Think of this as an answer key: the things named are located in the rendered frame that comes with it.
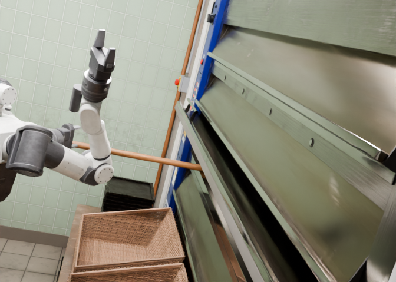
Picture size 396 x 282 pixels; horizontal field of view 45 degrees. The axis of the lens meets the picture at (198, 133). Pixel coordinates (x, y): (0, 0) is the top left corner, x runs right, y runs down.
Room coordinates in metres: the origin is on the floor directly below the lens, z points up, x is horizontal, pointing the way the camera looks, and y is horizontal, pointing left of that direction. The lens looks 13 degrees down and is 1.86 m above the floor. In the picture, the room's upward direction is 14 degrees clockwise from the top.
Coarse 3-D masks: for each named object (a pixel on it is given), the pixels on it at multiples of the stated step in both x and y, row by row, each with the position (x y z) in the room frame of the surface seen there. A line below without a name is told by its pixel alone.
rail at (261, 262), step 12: (180, 108) 2.35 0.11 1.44; (192, 132) 1.89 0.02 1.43; (204, 156) 1.58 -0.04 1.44; (216, 168) 1.44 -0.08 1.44; (216, 180) 1.35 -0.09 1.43; (228, 192) 1.25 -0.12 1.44; (228, 204) 1.18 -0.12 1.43; (240, 216) 1.09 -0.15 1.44; (240, 228) 1.04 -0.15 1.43; (252, 240) 0.97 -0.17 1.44; (252, 252) 0.93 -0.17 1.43; (264, 264) 0.87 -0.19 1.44; (264, 276) 0.84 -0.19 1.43
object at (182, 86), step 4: (180, 76) 3.13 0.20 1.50; (180, 80) 3.09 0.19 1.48; (184, 80) 3.09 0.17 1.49; (188, 80) 3.09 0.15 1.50; (180, 84) 3.08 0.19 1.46; (184, 84) 3.09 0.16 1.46; (188, 84) 3.09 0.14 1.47; (180, 88) 3.08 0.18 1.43; (184, 88) 3.09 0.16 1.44; (184, 92) 3.09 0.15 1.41
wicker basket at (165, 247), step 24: (96, 216) 2.41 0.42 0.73; (120, 216) 2.45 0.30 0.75; (144, 216) 2.48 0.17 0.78; (168, 216) 2.45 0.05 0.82; (96, 240) 2.42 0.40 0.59; (120, 240) 2.46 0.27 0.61; (144, 240) 2.48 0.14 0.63; (168, 240) 2.26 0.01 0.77; (72, 264) 2.13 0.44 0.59; (96, 264) 1.90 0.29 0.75; (120, 264) 1.92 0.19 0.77; (144, 264) 1.94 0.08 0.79
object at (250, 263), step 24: (192, 144) 1.80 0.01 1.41; (216, 144) 1.95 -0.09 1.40; (240, 168) 1.71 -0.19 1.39; (216, 192) 1.30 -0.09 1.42; (240, 192) 1.39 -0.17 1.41; (264, 216) 1.26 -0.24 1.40; (240, 240) 1.01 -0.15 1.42; (264, 240) 1.06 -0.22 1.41; (288, 240) 1.15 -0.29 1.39; (288, 264) 0.98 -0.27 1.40
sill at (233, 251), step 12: (192, 156) 2.48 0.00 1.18; (204, 180) 2.12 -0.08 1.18; (204, 192) 2.02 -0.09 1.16; (216, 204) 1.84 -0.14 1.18; (216, 216) 1.75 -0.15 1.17; (228, 228) 1.63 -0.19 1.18; (228, 240) 1.54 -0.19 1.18; (228, 252) 1.50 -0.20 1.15; (240, 264) 1.38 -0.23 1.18; (240, 276) 1.34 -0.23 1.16
